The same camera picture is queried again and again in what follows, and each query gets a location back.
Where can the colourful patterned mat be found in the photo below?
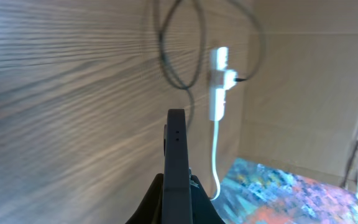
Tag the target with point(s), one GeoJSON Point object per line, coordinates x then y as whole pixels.
{"type": "Point", "coordinates": [254, 193]}

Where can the white power strip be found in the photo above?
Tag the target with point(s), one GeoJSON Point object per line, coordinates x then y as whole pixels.
{"type": "Point", "coordinates": [217, 91]}

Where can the blue Galaxy smartphone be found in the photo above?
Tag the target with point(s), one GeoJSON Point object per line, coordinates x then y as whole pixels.
{"type": "Point", "coordinates": [176, 198]}

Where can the white charger plug adapter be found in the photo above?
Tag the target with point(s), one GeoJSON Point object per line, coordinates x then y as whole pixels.
{"type": "Point", "coordinates": [230, 79]}

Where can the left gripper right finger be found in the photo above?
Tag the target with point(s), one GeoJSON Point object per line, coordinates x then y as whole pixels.
{"type": "Point", "coordinates": [203, 211]}

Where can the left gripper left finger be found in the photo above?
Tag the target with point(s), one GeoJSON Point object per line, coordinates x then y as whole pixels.
{"type": "Point", "coordinates": [149, 210]}

